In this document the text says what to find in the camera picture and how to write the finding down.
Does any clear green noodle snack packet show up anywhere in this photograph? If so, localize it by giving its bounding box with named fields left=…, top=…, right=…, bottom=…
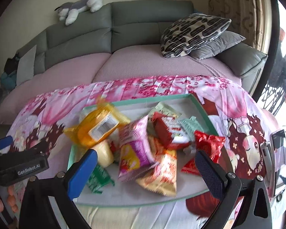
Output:
left=178, top=116, right=203, bottom=142

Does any pink knitted sofa cover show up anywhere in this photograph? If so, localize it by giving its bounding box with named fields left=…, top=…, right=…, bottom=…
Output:
left=0, top=44, right=241, bottom=125

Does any orange cake packet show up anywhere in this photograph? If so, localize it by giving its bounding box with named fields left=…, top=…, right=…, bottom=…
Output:
left=63, top=101, right=131, bottom=148

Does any patterned beige curtain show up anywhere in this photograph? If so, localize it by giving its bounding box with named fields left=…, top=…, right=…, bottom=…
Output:
left=209, top=0, right=272, bottom=54

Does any grey cushion right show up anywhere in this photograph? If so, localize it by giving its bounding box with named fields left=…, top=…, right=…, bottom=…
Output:
left=189, top=31, right=246, bottom=60

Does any person's left hand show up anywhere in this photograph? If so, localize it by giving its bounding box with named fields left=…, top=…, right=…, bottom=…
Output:
left=0, top=185, right=19, bottom=224

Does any pale green small packet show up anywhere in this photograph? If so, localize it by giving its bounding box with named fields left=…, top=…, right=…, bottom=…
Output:
left=148, top=102, right=182, bottom=123

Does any grey leather sofa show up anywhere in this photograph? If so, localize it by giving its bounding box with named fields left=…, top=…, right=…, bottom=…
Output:
left=14, top=0, right=269, bottom=94

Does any teal cloth bundle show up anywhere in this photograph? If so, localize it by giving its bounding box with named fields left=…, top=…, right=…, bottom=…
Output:
left=0, top=71, right=17, bottom=92

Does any yellow jelly cup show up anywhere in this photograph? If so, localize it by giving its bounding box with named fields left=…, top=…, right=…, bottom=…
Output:
left=93, top=140, right=115, bottom=168

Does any orange yellow snack bag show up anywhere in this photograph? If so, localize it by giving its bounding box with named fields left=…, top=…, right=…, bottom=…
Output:
left=136, top=136, right=177, bottom=197

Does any smartphone on stand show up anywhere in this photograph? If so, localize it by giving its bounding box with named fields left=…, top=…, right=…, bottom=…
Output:
left=260, top=129, right=286, bottom=198

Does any pink purple snack bag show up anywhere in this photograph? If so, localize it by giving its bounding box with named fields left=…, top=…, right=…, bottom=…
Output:
left=118, top=115, right=158, bottom=182

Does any black bag on sofa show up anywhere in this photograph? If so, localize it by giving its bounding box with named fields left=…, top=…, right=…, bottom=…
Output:
left=4, top=53, right=20, bottom=75

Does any pink cartoon girl blanket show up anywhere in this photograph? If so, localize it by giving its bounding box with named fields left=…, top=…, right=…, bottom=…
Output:
left=0, top=74, right=286, bottom=229

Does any black white patterned cushion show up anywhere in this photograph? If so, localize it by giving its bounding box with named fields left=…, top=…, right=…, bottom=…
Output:
left=160, top=13, right=232, bottom=58

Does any light grey cushion left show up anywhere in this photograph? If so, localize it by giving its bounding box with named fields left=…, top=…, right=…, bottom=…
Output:
left=16, top=45, right=37, bottom=86

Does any green white cardboard tray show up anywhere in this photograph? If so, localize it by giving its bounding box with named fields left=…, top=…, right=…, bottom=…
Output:
left=73, top=94, right=217, bottom=207

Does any red white biscuit packet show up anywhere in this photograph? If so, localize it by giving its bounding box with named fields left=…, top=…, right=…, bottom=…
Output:
left=153, top=118, right=191, bottom=150

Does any red kiss snack bag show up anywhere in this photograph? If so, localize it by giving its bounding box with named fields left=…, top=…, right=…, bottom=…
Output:
left=181, top=130, right=226, bottom=176

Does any grey white plush dog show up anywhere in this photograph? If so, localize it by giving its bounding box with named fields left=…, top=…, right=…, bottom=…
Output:
left=55, top=0, right=103, bottom=26

